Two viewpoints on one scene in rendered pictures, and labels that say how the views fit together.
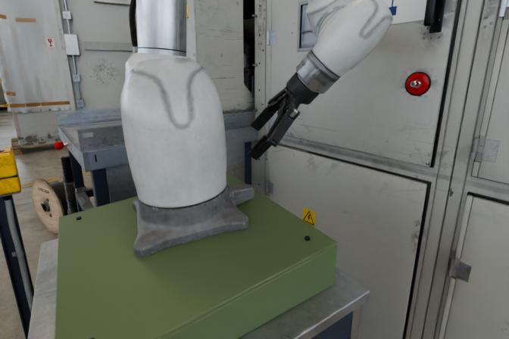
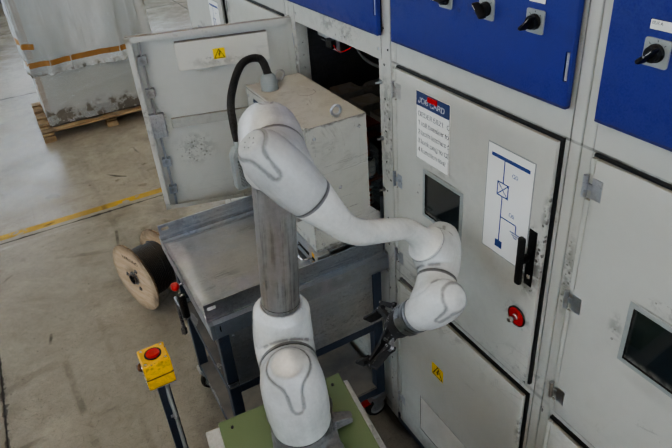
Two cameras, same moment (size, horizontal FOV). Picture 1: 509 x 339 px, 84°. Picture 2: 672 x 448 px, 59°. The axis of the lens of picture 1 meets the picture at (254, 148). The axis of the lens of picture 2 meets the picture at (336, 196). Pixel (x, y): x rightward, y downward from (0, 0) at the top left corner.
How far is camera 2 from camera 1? 122 cm
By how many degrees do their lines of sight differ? 20
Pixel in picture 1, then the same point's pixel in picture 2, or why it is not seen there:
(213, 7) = (328, 143)
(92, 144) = (215, 314)
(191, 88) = (303, 392)
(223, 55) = (342, 186)
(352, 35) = (429, 320)
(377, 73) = (489, 286)
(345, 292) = not seen: outside the picture
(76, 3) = (159, 74)
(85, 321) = not seen: outside the picture
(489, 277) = not seen: outside the picture
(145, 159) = (277, 425)
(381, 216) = (493, 404)
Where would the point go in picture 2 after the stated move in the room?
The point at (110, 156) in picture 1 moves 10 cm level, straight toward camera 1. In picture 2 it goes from (232, 324) to (237, 345)
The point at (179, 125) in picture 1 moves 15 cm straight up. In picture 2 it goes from (297, 413) to (290, 367)
